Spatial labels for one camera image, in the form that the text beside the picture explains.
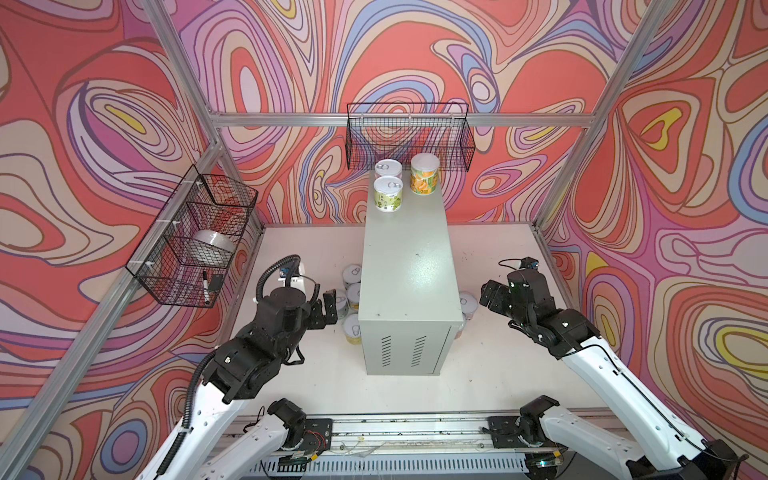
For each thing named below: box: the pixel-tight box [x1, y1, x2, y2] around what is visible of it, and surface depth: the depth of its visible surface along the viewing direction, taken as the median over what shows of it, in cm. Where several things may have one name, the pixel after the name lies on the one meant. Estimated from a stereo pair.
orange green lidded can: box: [410, 152, 441, 196], surface depth 78 cm
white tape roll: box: [191, 229, 237, 256], surface depth 73 cm
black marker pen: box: [203, 270, 210, 305], surface depth 73 cm
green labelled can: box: [373, 175, 404, 213], surface depth 75 cm
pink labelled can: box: [374, 158, 403, 178], surface depth 80 cm
